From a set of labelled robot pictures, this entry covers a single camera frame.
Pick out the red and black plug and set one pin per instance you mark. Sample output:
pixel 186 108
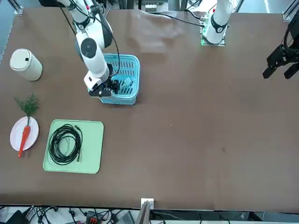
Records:
pixel 92 219

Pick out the white power strip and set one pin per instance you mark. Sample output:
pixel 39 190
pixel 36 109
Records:
pixel 150 9

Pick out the aluminium frame profile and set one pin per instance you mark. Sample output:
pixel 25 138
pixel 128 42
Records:
pixel 289 11
pixel 18 9

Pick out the aluminium camera post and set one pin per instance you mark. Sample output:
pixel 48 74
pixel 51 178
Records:
pixel 144 212

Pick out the light blue plastic basket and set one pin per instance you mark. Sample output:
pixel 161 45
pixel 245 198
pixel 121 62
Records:
pixel 121 100

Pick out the light green tray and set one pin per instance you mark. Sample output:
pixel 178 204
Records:
pixel 91 149

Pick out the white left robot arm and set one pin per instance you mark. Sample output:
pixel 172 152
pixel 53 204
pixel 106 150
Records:
pixel 219 18

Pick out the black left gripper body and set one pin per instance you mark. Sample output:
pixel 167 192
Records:
pixel 294 35

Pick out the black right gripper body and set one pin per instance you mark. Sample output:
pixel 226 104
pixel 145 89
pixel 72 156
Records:
pixel 109 84

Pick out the orange toy carrot green leaves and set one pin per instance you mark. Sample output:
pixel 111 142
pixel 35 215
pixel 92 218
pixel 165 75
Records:
pixel 25 135

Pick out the cream lidded trash can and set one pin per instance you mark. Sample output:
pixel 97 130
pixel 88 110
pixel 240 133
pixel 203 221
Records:
pixel 25 67

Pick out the pink round plate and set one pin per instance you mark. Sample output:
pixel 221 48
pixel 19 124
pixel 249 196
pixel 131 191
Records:
pixel 16 133

